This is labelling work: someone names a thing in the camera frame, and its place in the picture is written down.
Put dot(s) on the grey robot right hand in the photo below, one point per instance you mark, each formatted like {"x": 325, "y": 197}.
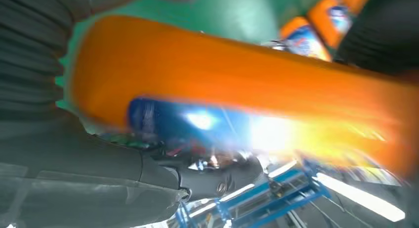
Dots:
{"x": 82, "y": 187}

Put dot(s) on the blue metal frame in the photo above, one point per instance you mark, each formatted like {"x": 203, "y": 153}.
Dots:
{"x": 262, "y": 197}

